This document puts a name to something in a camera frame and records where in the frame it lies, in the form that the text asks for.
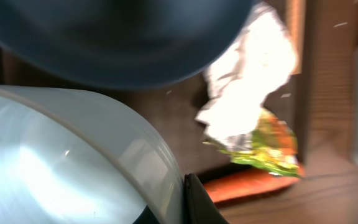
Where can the light blue bowl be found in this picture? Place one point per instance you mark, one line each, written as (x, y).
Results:
(75, 156)

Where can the dark brown serving tray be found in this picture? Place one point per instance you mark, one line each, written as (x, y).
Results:
(171, 111)

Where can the crumpled white napkin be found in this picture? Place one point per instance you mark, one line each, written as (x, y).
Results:
(259, 61)

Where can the green snack wrapper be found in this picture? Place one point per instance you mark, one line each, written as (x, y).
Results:
(272, 146)

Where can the orange carrot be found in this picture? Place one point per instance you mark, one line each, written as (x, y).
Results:
(246, 183)

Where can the dark blue plate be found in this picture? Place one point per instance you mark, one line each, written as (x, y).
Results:
(121, 44)

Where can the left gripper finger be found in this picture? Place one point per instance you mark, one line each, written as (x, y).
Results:
(199, 207)

